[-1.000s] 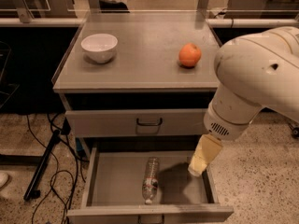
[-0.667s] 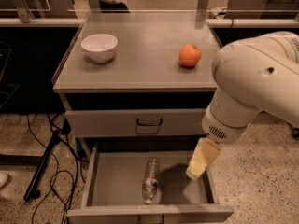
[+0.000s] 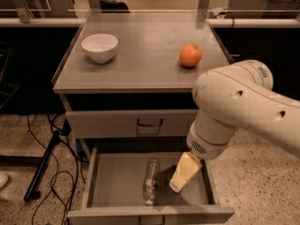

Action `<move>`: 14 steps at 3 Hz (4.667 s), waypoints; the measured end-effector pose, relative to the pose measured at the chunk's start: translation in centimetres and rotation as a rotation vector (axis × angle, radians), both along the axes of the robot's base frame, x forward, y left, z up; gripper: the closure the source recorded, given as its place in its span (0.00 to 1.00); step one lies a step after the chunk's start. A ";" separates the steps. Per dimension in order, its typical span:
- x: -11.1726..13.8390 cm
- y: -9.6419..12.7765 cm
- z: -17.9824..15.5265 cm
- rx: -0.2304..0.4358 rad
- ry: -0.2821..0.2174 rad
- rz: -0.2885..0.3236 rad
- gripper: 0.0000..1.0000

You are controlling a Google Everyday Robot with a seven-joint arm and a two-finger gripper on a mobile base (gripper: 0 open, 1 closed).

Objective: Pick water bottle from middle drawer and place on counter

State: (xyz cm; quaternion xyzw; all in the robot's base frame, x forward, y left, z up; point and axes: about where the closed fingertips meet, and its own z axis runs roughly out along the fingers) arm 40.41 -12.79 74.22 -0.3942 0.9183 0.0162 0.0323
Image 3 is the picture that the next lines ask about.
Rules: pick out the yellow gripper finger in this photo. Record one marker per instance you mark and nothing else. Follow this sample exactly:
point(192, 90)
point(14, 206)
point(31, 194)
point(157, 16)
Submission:
point(187, 167)

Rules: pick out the clear plastic water bottle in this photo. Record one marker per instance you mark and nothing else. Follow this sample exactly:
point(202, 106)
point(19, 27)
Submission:
point(150, 181)

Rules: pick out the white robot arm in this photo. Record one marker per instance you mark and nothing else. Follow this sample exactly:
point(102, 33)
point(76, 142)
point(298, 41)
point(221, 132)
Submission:
point(232, 97)

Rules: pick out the open middle drawer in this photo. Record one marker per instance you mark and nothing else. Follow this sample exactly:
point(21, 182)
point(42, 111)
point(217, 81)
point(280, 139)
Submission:
point(114, 193)

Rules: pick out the grey drawer cabinet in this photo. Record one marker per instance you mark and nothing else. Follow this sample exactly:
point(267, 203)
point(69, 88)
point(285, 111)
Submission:
point(145, 74)

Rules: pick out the closed top drawer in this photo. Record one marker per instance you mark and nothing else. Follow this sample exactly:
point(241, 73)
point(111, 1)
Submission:
point(125, 124)

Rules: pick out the orange fruit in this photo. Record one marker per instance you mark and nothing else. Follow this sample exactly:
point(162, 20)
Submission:
point(190, 55)

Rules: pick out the white ceramic bowl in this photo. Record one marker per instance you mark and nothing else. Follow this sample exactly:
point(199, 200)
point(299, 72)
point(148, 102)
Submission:
point(100, 48)

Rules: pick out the black floor stand bar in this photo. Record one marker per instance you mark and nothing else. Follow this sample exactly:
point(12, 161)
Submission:
point(32, 193)

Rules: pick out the white rail counter edge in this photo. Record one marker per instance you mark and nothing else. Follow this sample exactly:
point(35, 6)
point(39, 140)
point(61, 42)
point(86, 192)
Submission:
point(216, 23)

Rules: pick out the grey metal post left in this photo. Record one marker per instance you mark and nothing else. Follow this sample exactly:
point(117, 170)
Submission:
point(23, 11)

